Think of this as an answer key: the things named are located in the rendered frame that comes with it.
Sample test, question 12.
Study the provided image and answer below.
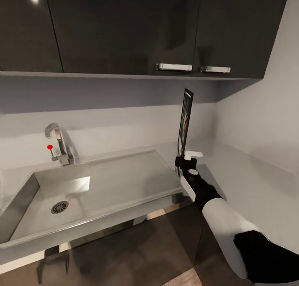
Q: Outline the poster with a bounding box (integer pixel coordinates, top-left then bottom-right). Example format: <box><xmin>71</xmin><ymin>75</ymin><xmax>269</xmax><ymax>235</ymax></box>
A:
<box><xmin>178</xmin><ymin>89</ymin><xmax>194</xmax><ymax>157</ymax></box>

